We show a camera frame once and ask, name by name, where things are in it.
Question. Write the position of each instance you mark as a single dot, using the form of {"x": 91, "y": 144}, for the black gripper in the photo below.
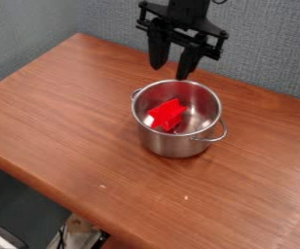
{"x": 180, "y": 22}

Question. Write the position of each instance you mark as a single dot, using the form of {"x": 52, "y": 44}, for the red plastic block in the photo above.
{"x": 168, "y": 114}

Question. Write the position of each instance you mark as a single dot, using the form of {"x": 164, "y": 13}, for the stainless steel pot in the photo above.
{"x": 201, "y": 126}

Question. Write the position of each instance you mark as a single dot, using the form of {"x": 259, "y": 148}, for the wooden table leg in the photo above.
{"x": 79, "y": 234}

